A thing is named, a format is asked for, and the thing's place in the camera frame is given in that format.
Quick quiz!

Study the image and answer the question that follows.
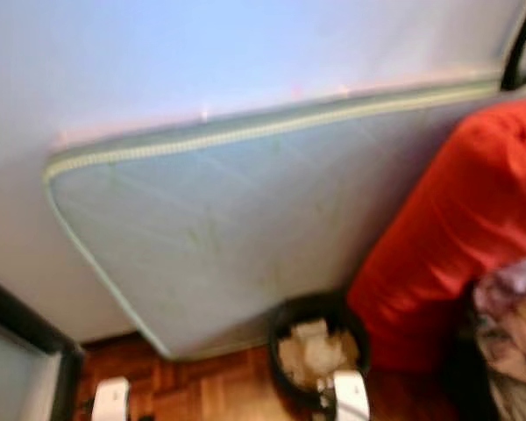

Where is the crumpled white paper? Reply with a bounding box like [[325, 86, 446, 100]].
[[301, 338, 338, 376]]

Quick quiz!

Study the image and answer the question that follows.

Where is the small cardboard box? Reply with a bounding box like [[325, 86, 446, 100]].
[[291, 318, 330, 345]]

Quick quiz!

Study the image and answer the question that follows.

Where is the black waste bin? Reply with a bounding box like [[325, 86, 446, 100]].
[[267, 291, 373, 409]]

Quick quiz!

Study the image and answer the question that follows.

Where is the white quilted mattress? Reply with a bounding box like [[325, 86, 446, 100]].
[[44, 75, 509, 360]]

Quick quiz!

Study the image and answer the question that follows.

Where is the pink cartoon quilt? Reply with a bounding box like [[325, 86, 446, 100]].
[[469, 254, 526, 421]]

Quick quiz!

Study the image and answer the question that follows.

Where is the large red cushion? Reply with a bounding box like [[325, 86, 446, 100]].
[[346, 95, 526, 374]]

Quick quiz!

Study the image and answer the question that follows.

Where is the frosted glass sliding door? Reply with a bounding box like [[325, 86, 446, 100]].
[[0, 318, 67, 421]]

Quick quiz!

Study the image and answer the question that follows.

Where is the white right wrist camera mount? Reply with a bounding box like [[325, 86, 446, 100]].
[[333, 369, 371, 421]]

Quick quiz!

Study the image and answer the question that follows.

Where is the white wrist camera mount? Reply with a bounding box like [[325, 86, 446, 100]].
[[333, 369, 371, 421], [92, 377, 131, 421]]

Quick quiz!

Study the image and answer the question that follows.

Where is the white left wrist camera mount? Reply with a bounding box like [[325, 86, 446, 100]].
[[92, 377, 131, 421]]

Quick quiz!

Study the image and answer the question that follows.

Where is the dark door frame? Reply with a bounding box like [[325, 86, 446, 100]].
[[0, 274, 84, 421]]

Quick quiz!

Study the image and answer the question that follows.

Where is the black strap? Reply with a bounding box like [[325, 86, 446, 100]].
[[500, 0, 526, 93]]

